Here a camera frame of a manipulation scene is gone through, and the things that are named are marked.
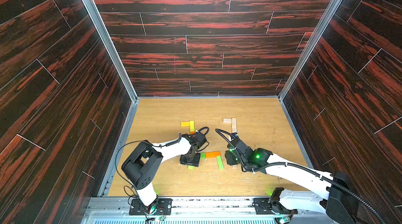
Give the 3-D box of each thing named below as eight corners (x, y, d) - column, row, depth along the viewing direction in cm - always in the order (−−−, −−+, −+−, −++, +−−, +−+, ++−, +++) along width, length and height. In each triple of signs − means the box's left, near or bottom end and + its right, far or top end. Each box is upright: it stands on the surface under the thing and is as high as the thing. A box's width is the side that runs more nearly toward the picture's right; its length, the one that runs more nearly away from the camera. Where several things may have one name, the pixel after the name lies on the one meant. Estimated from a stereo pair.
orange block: (206, 158, 91) (206, 157, 90) (205, 153, 93) (205, 152, 91) (220, 156, 92) (221, 155, 90) (219, 152, 94) (220, 150, 92)
